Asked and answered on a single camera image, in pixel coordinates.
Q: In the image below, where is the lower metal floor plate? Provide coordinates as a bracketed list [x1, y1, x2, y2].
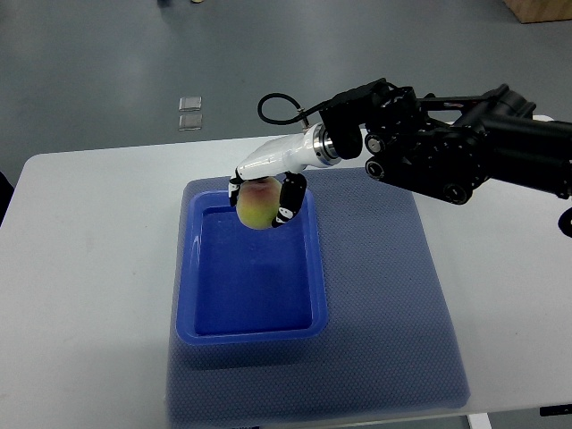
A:
[179, 114, 203, 130]

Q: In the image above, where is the metal floor plate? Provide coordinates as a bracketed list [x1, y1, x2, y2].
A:
[179, 114, 203, 130]
[179, 96, 202, 112]

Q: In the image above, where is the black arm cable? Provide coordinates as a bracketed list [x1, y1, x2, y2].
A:
[257, 92, 332, 131]

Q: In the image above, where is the blue plastic tray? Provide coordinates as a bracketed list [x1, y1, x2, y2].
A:
[174, 190, 329, 346]

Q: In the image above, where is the blue-grey mesh mat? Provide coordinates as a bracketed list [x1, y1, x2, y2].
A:
[166, 168, 470, 428]

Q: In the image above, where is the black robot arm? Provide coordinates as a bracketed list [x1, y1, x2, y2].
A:
[318, 79, 571, 205]

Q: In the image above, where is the dark object at left edge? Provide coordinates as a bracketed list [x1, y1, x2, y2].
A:
[0, 172, 14, 223]

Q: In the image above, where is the white table leg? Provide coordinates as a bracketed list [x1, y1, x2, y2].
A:
[467, 413, 492, 429]

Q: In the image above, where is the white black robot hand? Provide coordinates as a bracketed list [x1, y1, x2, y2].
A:
[228, 124, 341, 228]

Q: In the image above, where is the black table bracket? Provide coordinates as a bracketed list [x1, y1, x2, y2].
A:
[539, 404, 572, 417]

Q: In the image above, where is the upper metal floor plate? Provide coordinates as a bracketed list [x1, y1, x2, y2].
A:
[179, 96, 202, 112]

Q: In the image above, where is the peach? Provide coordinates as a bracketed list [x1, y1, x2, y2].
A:
[236, 177, 282, 230]

